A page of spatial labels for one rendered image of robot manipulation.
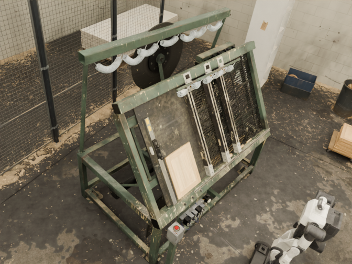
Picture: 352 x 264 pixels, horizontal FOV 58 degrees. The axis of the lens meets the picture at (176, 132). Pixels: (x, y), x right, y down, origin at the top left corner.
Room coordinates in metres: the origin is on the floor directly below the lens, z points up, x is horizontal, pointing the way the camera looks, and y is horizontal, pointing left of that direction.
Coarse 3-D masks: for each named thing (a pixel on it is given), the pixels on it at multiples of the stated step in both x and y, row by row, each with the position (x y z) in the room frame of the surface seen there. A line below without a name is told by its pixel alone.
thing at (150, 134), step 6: (144, 120) 2.26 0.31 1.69; (150, 126) 2.26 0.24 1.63; (150, 132) 2.23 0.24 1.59; (150, 138) 2.20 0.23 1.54; (150, 144) 2.19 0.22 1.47; (156, 156) 2.14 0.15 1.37; (162, 162) 2.14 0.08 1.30; (162, 168) 2.10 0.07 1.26; (162, 174) 2.08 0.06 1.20; (168, 180) 2.07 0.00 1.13; (168, 186) 2.03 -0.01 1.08; (168, 192) 2.01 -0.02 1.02; (174, 198) 2.01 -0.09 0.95; (174, 204) 1.97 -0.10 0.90
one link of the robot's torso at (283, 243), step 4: (288, 232) 1.89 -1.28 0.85; (292, 232) 1.89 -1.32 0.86; (284, 236) 1.90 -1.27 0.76; (288, 236) 1.83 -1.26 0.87; (292, 236) 1.85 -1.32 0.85; (276, 240) 1.90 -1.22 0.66; (280, 240) 1.87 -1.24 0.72; (284, 240) 1.80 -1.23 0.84; (288, 240) 1.77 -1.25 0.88; (292, 240) 1.76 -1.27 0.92; (272, 244) 1.87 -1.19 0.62; (276, 244) 1.84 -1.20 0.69; (280, 244) 1.81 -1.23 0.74; (284, 244) 1.80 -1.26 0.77; (288, 244) 1.77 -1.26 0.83; (272, 248) 1.82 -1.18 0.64; (276, 248) 1.80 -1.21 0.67; (280, 248) 1.80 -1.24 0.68; (284, 248) 1.79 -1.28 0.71; (288, 248) 1.78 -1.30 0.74
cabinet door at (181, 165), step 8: (184, 144) 2.46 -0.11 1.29; (176, 152) 2.32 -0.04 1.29; (184, 152) 2.39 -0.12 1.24; (192, 152) 2.46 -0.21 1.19; (168, 160) 2.21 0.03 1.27; (176, 160) 2.28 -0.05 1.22; (184, 160) 2.34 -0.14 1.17; (192, 160) 2.41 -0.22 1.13; (168, 168) 2.17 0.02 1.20; (176, 168) 2.23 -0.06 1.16; (184, 168) 2.29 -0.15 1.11; (192, 168) 2.36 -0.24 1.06; (176, 176) 2.18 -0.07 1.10; (184, 176) 2.24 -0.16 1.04; (192, 176) 2.31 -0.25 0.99; (176, 184) 2.12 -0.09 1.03; (184, 184) 2.19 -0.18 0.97; (192, 184) 2.25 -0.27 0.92; (176, 192) 2.08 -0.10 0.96; (184, 192) 2.14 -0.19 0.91
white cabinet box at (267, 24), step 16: (272, 0) 6.07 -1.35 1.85; (288, 0) 5.96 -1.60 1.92; (256, 16) 6.16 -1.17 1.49; (272, 16) 6.03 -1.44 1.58; (288, 16) 6.48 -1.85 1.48; (256, 32) 6.12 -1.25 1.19; (272, 32) 5.99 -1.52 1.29; (256, 48) 6.08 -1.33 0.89; (272, 48) 5.95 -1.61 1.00; (256, 64) 6.04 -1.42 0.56
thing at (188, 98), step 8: (184, 80) 2.74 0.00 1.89; (200, 80) 2.72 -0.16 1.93; (184, 88) 2.76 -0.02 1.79; (184, 96) 2.74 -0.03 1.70; (192, 96) 2.75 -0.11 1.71; (192, 104) 2.72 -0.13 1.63; (192, 112) 2.66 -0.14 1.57; (192, 120) 2.65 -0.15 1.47; (200, 128) 2.63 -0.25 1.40; (200, 136) 2.58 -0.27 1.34; (200, 144) 2.56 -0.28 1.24; (208, 160) 2.51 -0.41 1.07; (208, 168) 2.45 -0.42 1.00
